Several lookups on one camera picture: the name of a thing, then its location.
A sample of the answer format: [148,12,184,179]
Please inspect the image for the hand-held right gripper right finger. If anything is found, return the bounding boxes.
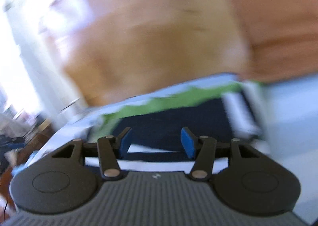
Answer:
[180,127,262,181]

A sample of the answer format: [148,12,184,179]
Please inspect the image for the brown perforated mat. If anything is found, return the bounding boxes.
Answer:
[227,0,318,83]

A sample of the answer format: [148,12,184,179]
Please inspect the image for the striped light blue bed sheet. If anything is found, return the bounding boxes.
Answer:
[14,72,318,219]

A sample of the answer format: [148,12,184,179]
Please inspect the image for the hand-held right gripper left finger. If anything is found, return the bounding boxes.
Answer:
[52,127,132,181]

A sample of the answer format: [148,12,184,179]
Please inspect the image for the black garment with green lining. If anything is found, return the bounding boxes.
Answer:
[89,82,264,165]

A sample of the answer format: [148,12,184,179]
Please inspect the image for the wood-pattern vinyl sheet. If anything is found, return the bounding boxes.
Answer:
[40,0,252,108]

